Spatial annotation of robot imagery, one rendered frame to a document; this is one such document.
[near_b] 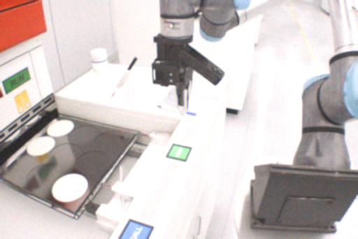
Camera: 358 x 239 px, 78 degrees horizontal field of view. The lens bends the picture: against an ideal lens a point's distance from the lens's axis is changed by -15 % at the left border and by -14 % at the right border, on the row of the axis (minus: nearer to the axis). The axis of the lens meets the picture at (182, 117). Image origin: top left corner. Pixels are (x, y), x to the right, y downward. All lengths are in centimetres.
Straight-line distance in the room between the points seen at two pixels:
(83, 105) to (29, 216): 44
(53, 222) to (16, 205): 16
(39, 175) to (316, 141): 75
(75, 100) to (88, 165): 31
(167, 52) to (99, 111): 44
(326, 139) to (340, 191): 13
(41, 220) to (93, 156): 25
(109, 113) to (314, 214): 72
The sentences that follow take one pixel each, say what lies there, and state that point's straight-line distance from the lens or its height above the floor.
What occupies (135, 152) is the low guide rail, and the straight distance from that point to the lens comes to 88.
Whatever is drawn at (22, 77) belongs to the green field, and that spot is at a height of 110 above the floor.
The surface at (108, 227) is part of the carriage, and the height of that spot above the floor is 88.
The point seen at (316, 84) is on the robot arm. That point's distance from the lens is 68.
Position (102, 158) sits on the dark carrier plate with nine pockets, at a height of 90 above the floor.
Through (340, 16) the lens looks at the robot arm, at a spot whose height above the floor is 133.
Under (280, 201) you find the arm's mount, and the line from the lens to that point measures 64.
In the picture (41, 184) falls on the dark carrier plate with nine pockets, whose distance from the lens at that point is 78.
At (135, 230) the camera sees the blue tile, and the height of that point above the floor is 96.
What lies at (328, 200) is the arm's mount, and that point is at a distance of 67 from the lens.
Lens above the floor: 141
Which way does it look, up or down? 33 degrees down
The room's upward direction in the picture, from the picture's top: straight up
